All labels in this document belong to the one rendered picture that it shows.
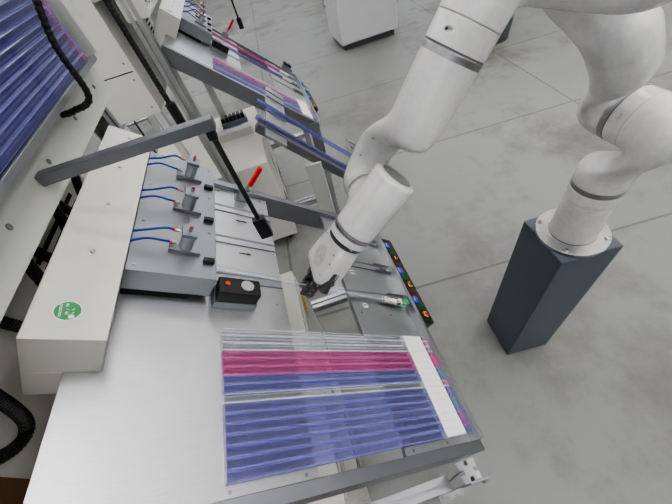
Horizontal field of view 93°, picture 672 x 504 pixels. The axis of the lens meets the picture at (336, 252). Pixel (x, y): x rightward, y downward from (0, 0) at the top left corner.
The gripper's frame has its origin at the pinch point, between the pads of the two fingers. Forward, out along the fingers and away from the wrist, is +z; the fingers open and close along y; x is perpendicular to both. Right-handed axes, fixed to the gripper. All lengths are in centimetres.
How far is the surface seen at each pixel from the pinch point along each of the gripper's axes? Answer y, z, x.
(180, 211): -7.7, -3.6, -29.4
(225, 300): 8.6, 0.0, -19.0
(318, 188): -61, 6, 19
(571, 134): -131, -77, 195
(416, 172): -141, 1, 117
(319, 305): -36, 46, 38
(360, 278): -7.2, -0.3, 17.3
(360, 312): 4.5, 0.2, 13.6
